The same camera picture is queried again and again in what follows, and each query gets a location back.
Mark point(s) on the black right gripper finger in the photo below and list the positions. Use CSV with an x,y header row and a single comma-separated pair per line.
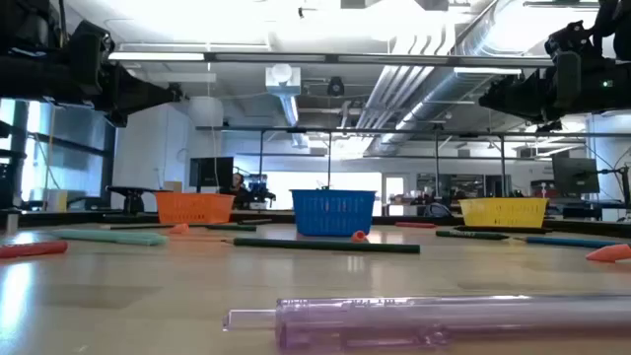
x,y
517,98

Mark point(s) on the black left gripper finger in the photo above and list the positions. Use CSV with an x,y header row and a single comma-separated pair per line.
x,y
148,96

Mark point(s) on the yellow plastic basket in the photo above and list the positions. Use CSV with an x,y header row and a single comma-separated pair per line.
x,y
503,212

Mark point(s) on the orange plastic basket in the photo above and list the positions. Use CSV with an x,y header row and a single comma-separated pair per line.
x,y
194,208

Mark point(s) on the black pen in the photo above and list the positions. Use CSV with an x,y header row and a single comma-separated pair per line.
x,y
503,229

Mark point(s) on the orange eraser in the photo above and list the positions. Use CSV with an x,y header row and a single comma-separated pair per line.
x,y
179,229
359,236
610,253

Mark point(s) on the green marker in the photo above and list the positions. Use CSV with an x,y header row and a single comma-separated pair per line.
x,y
470,235

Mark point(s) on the light blue pen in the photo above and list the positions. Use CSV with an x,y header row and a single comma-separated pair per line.
x,y
113,237

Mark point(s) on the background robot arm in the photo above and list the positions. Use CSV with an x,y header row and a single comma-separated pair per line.
x,y
260,190

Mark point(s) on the black monitor on arm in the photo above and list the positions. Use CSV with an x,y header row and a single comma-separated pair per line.
x,y
575,175

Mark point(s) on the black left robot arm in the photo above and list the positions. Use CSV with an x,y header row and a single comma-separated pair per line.
x,y
29,79

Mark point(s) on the cardboard box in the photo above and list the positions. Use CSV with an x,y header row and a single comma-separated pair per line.
x,y
173,186

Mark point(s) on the black computer monitor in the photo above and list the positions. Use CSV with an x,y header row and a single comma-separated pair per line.
x,y
212,171

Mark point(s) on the yellow box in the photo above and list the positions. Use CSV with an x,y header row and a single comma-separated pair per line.
x,y
56,199

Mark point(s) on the person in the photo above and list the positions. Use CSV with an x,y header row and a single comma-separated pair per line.
x,y
239,190

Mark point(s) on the grey overhead rig crossbeam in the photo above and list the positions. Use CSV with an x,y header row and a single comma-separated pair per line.
x,y
345,58

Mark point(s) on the blue plastic basket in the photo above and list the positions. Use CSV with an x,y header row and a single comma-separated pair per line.
x,y
332,212

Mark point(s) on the clear purple pen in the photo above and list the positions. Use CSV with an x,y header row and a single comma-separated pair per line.
x,y
443,318

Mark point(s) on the long dark green pencil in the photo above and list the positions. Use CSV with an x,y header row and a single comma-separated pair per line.
x,y
325,245

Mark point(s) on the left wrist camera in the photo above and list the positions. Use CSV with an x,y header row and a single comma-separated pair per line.
x,y
91,42

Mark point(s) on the silver ventilation duct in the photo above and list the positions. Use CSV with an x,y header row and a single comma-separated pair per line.
x,y
434,89

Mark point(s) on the black table frame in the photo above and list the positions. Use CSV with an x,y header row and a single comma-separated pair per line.
x,y
74,217

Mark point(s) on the black neighbouring rig frame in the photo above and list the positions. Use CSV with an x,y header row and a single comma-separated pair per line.
x,y
370,131

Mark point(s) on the black overhead camera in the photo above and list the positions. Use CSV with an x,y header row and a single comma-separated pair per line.
x,y
335,87

